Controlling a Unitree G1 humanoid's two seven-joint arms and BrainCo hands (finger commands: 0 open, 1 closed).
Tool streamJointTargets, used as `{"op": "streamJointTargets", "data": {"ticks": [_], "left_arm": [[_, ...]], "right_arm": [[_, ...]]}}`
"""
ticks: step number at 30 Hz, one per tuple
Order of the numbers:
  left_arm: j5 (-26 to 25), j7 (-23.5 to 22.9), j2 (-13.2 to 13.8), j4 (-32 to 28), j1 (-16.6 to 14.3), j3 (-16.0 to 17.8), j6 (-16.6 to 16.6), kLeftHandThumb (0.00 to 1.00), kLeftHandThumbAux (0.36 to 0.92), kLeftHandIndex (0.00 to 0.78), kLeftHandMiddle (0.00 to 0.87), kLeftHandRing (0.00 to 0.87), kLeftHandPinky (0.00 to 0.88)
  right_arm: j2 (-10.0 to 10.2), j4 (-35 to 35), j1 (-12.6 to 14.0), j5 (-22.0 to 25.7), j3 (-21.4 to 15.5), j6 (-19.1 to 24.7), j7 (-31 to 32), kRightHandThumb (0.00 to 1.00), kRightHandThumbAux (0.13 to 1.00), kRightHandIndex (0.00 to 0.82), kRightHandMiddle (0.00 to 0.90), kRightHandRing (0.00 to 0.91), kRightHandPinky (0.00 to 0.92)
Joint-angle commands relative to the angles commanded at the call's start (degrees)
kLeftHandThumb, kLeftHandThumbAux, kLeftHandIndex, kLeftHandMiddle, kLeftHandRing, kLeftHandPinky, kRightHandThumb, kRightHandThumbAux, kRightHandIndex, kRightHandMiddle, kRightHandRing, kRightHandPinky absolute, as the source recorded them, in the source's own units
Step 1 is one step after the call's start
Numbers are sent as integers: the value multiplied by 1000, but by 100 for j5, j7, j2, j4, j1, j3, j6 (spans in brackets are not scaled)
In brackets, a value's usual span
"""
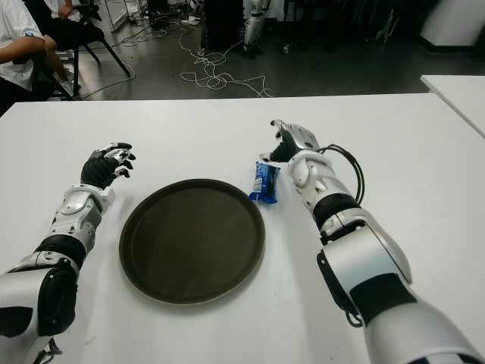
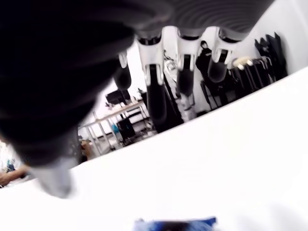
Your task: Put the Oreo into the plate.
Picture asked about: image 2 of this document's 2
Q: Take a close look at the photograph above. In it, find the person in white shirt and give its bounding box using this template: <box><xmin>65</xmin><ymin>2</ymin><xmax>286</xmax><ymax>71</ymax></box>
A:
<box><xmin>0</xmin><ymin>141</ymin><xmax>33</xmax><ymax>189</ymax></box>

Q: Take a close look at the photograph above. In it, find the black monitor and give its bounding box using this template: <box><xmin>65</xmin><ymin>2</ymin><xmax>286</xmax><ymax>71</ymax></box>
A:
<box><xmin>105</xmin><ymin>89</ymin><xmax>131</xmax><ymax>106</ymax></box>

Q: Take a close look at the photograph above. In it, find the person in black hoodie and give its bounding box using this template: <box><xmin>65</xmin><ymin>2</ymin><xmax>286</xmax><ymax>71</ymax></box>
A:
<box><xmin>195</xmin><ymin>40</ymin><xmax>214</xmax><ymax>81</ymax></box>

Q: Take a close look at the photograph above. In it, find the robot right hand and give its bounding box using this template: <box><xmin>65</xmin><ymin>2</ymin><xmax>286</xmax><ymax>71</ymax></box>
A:
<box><xmin>0</xmin><ymin>0</ymin><xmax>275</xmax><ymax>198</ymax></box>

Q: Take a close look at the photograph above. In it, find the wooden top metal table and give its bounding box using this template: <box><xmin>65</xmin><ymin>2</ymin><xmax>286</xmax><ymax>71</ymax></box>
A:
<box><xmin>78</xmin><ymin>100</ymin><xmax>152</xmax><ymax>157</ymax></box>

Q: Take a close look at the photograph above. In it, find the blue Oreo packet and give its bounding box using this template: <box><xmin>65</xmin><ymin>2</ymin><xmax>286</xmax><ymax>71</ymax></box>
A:
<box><xmin>133</xmin><ymin>216</ymin><xmax>218</xmax><ymax>231</ymax></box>

